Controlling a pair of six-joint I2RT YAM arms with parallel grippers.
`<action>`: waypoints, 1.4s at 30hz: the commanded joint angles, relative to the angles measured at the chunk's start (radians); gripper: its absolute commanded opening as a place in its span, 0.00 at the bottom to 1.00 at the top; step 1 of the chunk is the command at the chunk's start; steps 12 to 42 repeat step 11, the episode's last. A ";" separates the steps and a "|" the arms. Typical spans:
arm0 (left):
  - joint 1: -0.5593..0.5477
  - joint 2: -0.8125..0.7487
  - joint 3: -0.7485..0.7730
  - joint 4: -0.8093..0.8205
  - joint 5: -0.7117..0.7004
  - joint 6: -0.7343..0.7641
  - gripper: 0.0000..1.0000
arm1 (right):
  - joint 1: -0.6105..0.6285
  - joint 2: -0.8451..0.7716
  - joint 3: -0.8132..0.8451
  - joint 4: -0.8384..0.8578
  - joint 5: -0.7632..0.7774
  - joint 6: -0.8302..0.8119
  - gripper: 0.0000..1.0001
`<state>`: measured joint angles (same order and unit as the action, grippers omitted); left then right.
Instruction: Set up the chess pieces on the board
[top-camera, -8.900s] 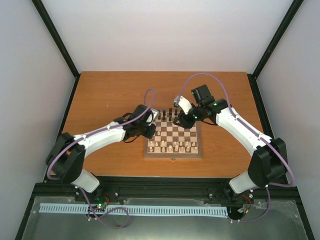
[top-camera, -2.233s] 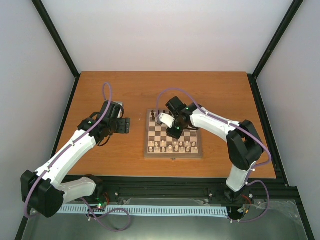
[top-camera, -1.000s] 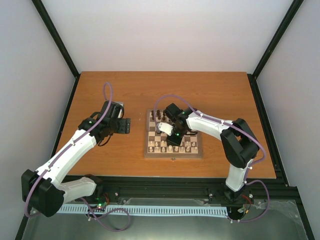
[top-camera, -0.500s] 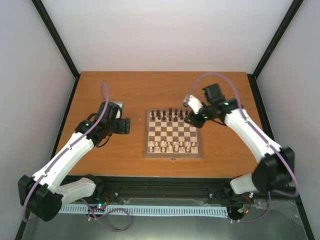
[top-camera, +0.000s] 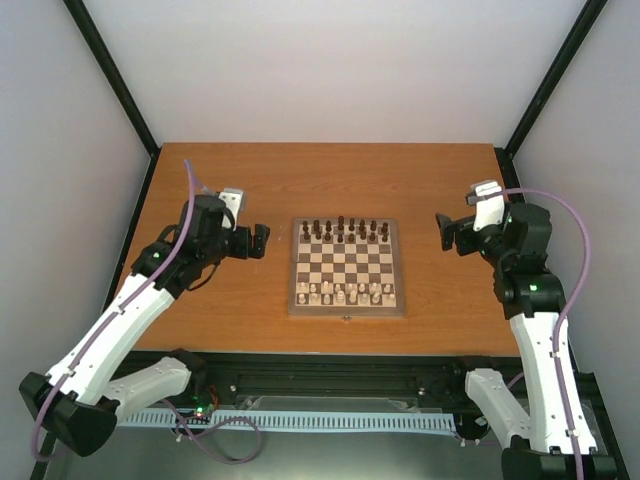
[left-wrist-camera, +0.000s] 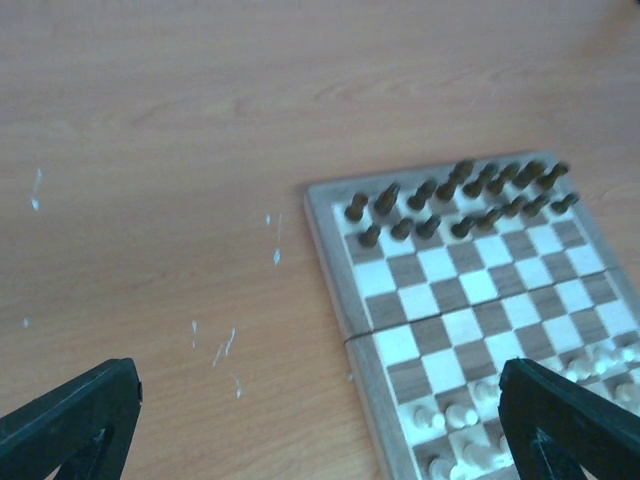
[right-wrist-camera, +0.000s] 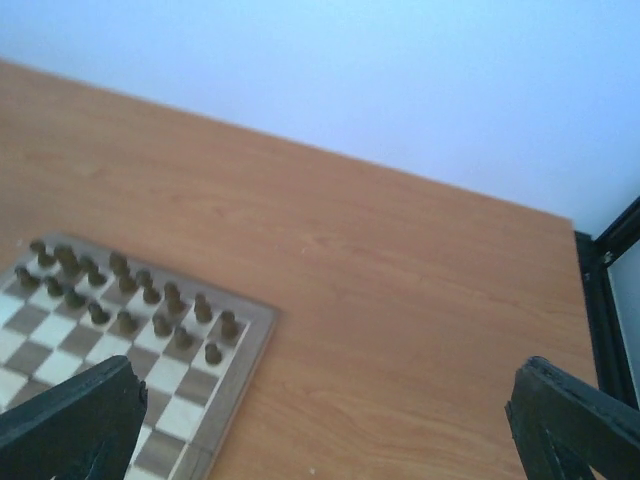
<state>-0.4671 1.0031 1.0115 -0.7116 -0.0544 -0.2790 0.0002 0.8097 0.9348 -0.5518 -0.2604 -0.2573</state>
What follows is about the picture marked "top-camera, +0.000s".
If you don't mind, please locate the wooden chess board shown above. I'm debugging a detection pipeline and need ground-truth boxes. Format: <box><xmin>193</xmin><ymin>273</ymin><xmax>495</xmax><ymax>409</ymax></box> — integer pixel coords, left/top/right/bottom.
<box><xmin>288</xmin><ymin>220</ymin><xmax>405</xmax><ymax>319</ymax></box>

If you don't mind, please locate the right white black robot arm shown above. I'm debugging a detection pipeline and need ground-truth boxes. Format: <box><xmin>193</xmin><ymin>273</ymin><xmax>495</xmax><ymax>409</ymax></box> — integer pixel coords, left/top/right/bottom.
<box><xmin>435</xmin><ymin>198</ymin><xmax>618</xmax><ymax>479</ymax></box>

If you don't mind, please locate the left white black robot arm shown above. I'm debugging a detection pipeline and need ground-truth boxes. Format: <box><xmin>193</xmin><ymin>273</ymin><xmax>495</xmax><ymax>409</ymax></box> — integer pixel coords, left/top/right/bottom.
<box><xmin>19</xmin><ymin>188</ymin><xmax>270</xmax><ymax>457</ymax></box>

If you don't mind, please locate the dark chess pieces row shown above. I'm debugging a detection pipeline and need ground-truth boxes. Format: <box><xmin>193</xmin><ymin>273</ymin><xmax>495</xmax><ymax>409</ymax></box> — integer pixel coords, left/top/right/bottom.
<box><xmin>293</xmin><ymin>216</ymin><xmax>398</xmax><ymax>245</ymax></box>

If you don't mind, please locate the green lit circuit board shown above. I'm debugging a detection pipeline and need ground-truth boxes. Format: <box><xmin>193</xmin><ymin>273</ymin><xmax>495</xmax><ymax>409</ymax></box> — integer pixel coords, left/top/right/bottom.
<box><xmin>194</xmin><ymin>406</ymin><xmax>211</xmax><ymax>418</ymax></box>

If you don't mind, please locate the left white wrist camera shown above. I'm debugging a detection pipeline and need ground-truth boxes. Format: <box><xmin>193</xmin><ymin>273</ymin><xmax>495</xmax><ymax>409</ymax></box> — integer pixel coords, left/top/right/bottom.
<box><xmin>216</xmin><ymin>187</ymin><xmax>246</xmax><ymax>230</ymax></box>

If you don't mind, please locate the right black frame post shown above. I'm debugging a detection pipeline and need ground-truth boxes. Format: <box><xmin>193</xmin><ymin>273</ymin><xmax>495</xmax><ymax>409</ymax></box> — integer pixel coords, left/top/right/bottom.
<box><xmin>504</xmin><ymin>0</ymin><xmax>608</xmax><ymax>160</ymax></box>

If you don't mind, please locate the black frame post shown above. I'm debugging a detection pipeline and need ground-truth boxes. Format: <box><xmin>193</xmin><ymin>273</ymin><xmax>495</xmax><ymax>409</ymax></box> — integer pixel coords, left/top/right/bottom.
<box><xmin>62</xmin><ymin>0</ymin><xmax>161</xmax><ymax>157</ymax></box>
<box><xmin>504</xmin><ymin>0</ymin><xmax>608</xmax><ymax>160</ymax></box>

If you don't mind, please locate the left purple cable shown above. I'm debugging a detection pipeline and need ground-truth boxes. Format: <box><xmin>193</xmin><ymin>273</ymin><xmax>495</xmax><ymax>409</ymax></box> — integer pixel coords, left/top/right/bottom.
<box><xmin>30</xmin><ymin>159</ymin><xmax>263</xmax><ymax>464</ymax></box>

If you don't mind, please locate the black aluminium frame rail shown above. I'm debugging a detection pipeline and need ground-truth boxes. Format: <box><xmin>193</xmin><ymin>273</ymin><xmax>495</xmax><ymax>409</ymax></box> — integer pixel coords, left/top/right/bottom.
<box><xmin>64</xmin><ymin>350</ymin><xmax>599</xmax><ymax>401</ymax></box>

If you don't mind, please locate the light blue slotted cable duct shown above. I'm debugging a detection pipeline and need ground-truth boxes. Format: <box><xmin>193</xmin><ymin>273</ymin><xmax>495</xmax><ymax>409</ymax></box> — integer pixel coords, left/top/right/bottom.
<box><xmin>117</xmin><ymin>409</ymin><xmax>457</xmax><ymax>434</ymax></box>

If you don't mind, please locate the left black frame post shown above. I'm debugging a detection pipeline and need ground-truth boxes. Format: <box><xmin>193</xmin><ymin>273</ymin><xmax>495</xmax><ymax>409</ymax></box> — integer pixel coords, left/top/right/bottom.
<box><xmin>62</xmin><ymin>0</ymin><xmax>161</xmax><ymax>157</ymax></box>

